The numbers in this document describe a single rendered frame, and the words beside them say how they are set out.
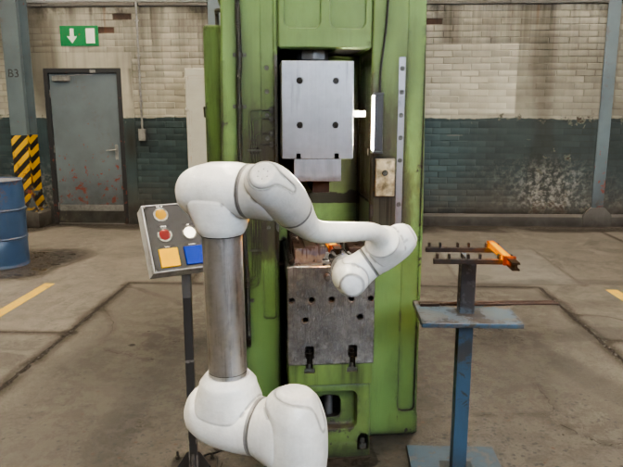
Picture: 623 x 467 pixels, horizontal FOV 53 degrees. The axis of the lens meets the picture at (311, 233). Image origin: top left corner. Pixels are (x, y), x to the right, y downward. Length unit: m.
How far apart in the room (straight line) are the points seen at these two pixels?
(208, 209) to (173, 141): 7.36
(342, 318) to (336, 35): 1.22
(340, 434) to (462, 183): 6.21
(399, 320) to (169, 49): 6.52
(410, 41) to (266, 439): 1.86
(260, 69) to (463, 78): 6.14
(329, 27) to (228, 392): 1.70
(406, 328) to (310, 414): 1.51
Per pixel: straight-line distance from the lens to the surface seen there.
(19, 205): 6.96
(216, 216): 1.48
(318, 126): 2.62
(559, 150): 9.06
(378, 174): 2.79
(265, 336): 2.93
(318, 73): 2.62
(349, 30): 2.80
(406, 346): 3.05
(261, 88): 2.75
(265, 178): 1.38
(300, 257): 2.69
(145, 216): 2.49
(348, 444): 2.98
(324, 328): 2.73
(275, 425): 1.58
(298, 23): 2.79
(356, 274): 1.84
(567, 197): 9.17
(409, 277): 2.94
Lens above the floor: 1.56
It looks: 11 degrees down
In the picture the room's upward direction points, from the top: straight up
